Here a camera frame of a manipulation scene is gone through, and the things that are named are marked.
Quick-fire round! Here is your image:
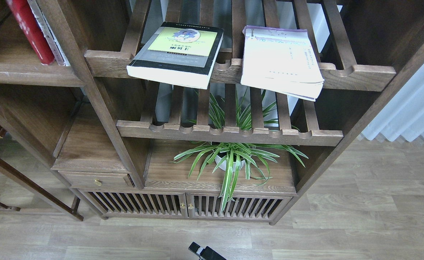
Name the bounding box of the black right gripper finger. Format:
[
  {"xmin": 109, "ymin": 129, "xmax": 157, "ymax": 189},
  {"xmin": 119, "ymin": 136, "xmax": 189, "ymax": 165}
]
[{"xmin": 188, "ymin": 242, "xmax": 226, "ymax": 260}]

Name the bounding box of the white purple paperback book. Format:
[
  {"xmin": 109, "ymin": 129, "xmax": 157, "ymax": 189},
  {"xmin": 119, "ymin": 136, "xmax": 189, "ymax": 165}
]
[{"xmin": 241, "ymin": 25, "xmax": 324, "ymax": 101}]

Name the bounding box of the red paperback book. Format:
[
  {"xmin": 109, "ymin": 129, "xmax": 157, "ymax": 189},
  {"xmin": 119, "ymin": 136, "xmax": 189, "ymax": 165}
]
[{"xmin": 6, "ymin": 0, "xmax": 55, "ymax": 65}]

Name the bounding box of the white plant pot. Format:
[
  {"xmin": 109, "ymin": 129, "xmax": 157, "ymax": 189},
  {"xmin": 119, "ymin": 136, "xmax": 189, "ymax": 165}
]
[{"xmin": 215, "ymin": 153, "xmax": 246, "ymax": 172}]

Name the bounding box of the green spider plant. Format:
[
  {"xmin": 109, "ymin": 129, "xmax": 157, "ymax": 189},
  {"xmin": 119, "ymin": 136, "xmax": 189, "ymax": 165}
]
[{"xmin": 170, "ymin": 90, "xmax": 308, "ymax": 212}]

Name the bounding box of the brass drawer knob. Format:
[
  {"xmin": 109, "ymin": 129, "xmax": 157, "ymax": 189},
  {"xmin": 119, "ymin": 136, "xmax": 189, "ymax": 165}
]
[{"xmin": 94, "ymin": 179, "xmax": 103, "ymax": 186}]

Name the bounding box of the dark wooden bookshelf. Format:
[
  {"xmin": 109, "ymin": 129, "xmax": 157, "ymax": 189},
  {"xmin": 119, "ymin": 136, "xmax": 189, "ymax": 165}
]
[{"xmin": 0, "ymin": 0, "xmax": 424, "ymax": 225}]

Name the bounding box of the yellow grey thick book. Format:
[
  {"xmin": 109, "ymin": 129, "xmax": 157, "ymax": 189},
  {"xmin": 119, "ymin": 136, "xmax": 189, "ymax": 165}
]
[{"xmin": 126, "ymin": 22, "xmax": 224, "ymax": 89}]

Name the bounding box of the dark wooden side furniture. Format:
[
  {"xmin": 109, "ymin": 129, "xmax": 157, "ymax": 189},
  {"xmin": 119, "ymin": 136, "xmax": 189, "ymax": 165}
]
[{"xmin": 0, "ymin": 158, "xmax": 84, "ymax": 221}]

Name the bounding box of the white upright book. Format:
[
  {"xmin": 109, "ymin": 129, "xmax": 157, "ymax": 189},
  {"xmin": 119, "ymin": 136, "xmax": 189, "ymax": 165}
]
[{"xmin": 28, "ymin": 0, "xmax": 70, "ymax": 66}]

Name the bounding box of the white pleated curtain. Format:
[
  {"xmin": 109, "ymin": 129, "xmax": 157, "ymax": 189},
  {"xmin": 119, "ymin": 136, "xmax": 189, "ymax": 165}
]
[{"xmin": 362, "ymin": 64, "xmax": 424, "ymax": 142}]

